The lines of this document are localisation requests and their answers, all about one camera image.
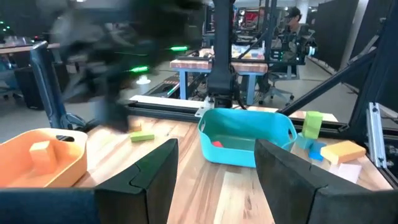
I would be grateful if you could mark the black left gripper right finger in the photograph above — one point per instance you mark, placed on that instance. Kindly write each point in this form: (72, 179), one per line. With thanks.
(286, 186)

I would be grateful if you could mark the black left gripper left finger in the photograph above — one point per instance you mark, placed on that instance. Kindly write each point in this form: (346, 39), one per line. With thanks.
(149, 193)

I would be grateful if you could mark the small orange wooden cube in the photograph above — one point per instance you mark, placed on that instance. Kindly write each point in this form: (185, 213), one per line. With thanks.
(136, 126)

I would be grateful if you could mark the green long wooden block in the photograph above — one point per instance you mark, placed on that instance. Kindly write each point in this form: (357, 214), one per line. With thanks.
(142, 137)

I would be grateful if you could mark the yellow-orange long wooden block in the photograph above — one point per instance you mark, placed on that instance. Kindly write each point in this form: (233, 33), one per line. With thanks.
(342, 151)

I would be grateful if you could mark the green short wooden block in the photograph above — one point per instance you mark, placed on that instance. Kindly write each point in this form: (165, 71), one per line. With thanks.
(311, 124)

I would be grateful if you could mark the yellow wooden cube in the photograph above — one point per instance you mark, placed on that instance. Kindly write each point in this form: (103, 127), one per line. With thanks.
(43, 157)

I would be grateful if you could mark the small red wooden cube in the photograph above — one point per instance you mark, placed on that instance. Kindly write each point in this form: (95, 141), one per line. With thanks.
(217, 144)

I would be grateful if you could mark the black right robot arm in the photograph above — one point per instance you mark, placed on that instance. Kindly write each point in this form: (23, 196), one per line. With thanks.
(220, 62)

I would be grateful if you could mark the white tower fan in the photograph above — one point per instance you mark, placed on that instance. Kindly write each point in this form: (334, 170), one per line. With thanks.
(143, 81)

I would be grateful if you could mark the blue wooden block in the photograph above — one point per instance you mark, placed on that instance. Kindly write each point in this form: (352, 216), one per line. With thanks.
(317, 152)

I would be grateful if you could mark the white small wooden block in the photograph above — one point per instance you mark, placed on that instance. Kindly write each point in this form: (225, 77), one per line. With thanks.
(346, 172)

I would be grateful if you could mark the yellow plastic bin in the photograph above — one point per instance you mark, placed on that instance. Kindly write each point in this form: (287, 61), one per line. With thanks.
(71, 168)

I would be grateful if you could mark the teal plastic bin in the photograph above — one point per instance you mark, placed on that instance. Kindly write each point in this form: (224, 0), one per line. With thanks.
(242, 124)

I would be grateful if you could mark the wooden table blue legs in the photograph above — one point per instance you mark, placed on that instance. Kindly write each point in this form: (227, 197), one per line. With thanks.
(192, 64)

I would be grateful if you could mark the office chair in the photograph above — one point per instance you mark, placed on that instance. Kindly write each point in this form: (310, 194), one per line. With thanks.
(275, 90)

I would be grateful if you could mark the black partition panel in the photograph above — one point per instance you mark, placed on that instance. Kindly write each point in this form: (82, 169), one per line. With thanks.
(329, 31)

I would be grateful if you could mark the person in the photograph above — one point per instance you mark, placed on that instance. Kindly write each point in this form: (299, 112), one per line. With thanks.
(293, 18)

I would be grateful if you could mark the black aluminium table frame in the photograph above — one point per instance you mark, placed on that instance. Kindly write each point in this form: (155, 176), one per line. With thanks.
(168, 112)

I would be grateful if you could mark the silver aluminium bracket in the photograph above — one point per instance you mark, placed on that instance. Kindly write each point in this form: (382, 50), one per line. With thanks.
(374, 133)
(203, 109)

